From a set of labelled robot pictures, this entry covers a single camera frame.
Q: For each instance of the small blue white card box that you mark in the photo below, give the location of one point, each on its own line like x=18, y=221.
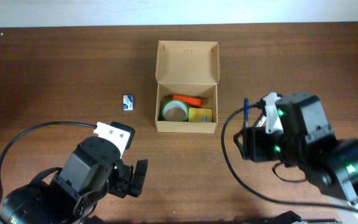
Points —
x=128, y=103

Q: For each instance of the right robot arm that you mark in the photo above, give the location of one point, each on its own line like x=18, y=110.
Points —
x=334, y=173

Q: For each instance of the brown cardboard box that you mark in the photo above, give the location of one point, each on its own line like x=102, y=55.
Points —
x=188, y=68

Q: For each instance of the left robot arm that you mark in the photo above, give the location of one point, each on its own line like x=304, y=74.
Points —
x=32, y=203

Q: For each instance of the green tape roll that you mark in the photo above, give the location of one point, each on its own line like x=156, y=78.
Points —
x=175, y=111

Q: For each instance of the orange highlighter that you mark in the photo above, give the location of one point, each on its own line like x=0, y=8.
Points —
x=191, y=101

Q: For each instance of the blue ballpoint pen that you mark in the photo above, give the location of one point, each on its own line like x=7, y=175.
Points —
x=246, y=112

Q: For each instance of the yellow sticky note pad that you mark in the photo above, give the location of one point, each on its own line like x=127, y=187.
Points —
x=200, y=115

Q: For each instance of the blue whiteboard marker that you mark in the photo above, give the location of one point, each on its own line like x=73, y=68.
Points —
x=260, y=121

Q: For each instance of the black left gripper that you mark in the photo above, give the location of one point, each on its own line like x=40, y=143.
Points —
x=138, y=177

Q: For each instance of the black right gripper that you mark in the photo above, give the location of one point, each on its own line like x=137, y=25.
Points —
x=252, y=144

